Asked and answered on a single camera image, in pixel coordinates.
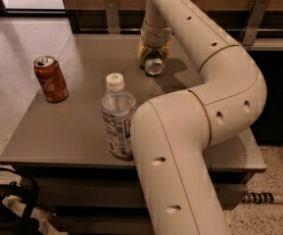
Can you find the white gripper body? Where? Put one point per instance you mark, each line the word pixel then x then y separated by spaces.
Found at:
pixel 155 36

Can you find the green soda can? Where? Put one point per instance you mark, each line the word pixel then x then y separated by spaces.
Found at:
pixel 154 64

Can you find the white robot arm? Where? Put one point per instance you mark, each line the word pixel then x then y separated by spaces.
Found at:
pixel 170 132

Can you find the red cola can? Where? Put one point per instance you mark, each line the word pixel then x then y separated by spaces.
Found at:
pixel 51 79

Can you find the clear plastic water bottle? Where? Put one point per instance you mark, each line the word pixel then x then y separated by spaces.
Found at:
pixel 117 107

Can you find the grey table with drawers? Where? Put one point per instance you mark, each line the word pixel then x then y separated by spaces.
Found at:
pixel 71 133

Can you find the left metal wall bracket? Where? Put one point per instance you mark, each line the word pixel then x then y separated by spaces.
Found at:
pixel 111 7

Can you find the metal wall bracket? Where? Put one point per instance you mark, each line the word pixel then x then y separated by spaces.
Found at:
pixel 111 7
pixel 249 33

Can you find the right metal wall bracket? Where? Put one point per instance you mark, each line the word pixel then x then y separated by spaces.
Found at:
pixel 249 33

